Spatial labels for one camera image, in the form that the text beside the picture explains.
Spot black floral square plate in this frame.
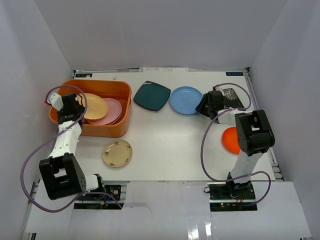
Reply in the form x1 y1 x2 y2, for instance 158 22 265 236
221 88 245 109

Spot yellow round plate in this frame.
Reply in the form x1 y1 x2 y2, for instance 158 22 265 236
78 93 109 120

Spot light blue round plate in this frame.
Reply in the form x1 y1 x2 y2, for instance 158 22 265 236
169 86 203 115

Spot pink round plate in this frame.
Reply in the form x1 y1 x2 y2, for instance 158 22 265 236
87 98 122 125

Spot teal square plate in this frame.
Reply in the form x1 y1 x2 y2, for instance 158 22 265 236
133 80 171 112

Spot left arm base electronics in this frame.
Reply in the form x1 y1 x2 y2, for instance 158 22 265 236
74 184 124 210

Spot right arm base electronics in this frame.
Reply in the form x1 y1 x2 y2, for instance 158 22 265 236
203 182 258 212

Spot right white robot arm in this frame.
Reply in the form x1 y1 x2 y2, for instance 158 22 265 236
195 89 275 200

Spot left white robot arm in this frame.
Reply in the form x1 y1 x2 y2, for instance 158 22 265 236
39 92 106 200

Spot orange plastic bin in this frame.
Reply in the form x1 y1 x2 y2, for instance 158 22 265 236
57 79 132 138

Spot orange small round plate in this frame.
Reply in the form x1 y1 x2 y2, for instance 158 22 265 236
221 126 241 155

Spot beige floral small plate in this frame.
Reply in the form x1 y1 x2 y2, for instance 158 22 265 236
102 139 133 168

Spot white papers at back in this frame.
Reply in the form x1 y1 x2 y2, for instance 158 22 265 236
139 67 189 73

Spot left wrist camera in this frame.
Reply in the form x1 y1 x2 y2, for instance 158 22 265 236
44 92 63 111

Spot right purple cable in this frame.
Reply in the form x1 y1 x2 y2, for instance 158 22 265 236
201 82 272 208

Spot purple cable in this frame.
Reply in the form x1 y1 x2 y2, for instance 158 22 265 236
201 82 272 208
20 84 125 214

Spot aluminium table frame rail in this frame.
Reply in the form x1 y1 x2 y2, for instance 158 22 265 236
244 67 286 182

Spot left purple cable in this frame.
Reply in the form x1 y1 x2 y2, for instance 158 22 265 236
20 84 125 214

